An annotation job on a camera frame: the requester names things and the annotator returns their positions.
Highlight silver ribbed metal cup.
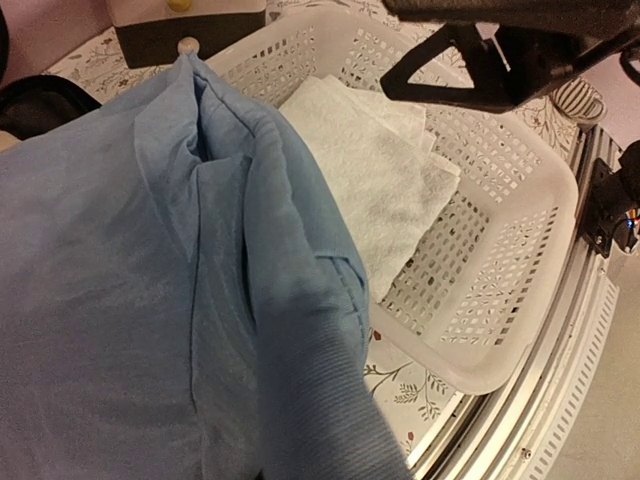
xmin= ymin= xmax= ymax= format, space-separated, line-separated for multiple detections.
xmin=550 ymin=78 xmax=607 ymax=125

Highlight yellow and white storage box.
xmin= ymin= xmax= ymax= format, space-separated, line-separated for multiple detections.
xmin=107 ymin=0 xmax=267 ymax=69

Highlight pink and teal kids suitcase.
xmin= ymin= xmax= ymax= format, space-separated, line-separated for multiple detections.
xmin=1 ymin=75 xmax=102 ymax=141

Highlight light blue garment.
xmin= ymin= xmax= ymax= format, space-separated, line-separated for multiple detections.
xmin=1 ymin=54 xmax=409 ymax=479

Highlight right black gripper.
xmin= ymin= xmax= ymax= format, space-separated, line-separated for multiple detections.
xmin=380 ymin=1 xmax=639 ymax=113

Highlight white plastic mesh basket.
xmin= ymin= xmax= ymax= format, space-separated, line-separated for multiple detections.
xmin=208 ymin=5 xmax=578 ymax=395

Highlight floral white tablecloth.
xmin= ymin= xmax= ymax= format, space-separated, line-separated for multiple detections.
xmin=45 ymin=27 xmax=576 ymax=453

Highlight white garment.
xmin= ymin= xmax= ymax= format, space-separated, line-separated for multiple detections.
xmin=279 ymin=75 xmax=461 ymax=303

